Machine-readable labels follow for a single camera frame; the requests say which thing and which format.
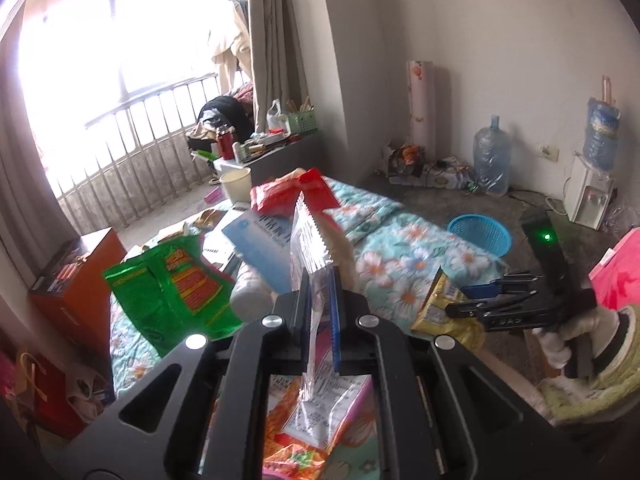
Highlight pink rolled mat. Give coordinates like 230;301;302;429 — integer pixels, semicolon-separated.
407;61;436;159

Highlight blue white paper box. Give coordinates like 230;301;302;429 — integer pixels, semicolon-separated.
222;210;292;295

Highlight orange cardboard box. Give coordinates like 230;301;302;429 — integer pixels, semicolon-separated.
28;228;126;356

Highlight beige curtain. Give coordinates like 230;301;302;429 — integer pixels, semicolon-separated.
248;0;308;131

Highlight blue jug on dispenser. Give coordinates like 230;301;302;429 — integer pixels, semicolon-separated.
582;98;620;172

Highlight pink bag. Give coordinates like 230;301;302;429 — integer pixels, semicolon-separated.
589;228;640;310

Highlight wall socket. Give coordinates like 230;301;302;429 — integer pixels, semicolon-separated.
537;144;560;162

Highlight empty water jug on floor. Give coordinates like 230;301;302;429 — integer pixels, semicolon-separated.
473;115;512;196

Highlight green plastic storage basket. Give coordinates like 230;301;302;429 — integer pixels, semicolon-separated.
286;108;317;134

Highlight dark grey cabinet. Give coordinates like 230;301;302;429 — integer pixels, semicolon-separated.
214;131;329;186

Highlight white gloved right hand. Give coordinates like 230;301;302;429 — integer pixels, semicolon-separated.
533;307;620;370

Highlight red thermos bottle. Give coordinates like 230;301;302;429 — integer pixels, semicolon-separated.
216;127;235;160

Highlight orange printed snack packet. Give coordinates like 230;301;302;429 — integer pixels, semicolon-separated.
262;375;375;479

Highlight red snack bag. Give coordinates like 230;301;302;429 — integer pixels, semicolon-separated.
250;168;340;217

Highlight black bag on cabinet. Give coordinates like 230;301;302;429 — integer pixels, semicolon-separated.
198;96;255;143

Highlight white yogurt bottle red cap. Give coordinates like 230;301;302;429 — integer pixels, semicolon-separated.
230;263;274;323

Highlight blue plastic basket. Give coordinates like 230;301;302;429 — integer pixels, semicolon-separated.
447;214;512;258

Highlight gold snack wrapper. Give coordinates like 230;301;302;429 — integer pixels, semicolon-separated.
410;268;486;352

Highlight white water dispenser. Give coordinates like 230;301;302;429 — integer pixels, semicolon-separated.
563;154;614;231

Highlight white paper cup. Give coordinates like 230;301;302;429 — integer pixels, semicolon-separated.
219;168;252;203

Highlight green snack bag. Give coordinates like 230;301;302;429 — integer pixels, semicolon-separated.
103;235;241;356

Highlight clear plastic snack wrapper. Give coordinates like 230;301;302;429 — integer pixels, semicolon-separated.
290;193;352;403

